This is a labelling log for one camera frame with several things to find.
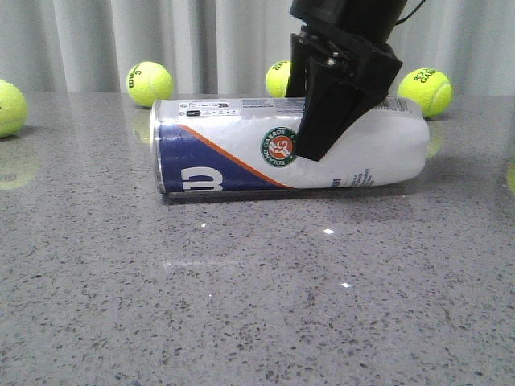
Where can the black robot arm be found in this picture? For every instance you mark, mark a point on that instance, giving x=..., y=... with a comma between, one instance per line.
x=341, y=13

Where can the right tennis ball Roland Garros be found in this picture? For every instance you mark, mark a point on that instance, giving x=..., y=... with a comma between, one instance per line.
x=430, y=88

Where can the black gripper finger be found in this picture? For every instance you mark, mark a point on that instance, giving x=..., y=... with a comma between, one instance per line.
x=333, y=103
x=296, y=85

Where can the middle tennis ball Roland Garros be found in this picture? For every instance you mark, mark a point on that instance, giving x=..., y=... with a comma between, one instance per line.
x=277, y=78

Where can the far left tennis ball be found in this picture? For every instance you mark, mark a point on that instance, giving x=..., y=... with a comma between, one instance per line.
x=13, y=109

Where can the white blue tennis ball can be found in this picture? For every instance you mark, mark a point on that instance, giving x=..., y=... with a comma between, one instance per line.
x=248, y=144

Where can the tennis ball roland garros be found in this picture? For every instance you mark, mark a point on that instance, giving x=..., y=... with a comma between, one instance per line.
x=430, y=88
x=277, y=78

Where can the grey pleated curtain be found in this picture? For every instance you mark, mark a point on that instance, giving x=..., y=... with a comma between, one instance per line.
x=226, y=47

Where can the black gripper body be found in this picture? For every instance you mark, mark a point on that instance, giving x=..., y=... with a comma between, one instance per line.
x=359, y=52

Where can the tennis ball with Wilson print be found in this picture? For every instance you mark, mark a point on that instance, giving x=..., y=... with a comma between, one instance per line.
x=147, y=82

